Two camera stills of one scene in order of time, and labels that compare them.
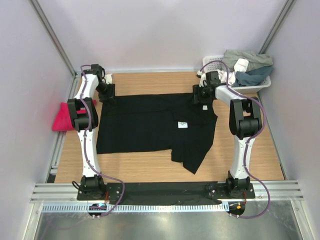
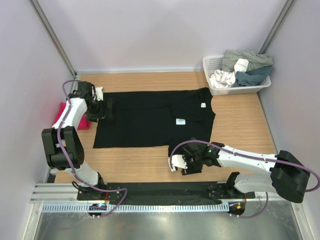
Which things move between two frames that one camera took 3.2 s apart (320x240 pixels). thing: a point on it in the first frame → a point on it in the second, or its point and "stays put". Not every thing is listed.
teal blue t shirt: [252, 78] stays put
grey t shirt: [254, 60] stays put
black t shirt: [147, 123] stays put
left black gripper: [110, 95] → [101, 114]
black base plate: [168, 193] stays put
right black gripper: [196, 91] → [190, 170]
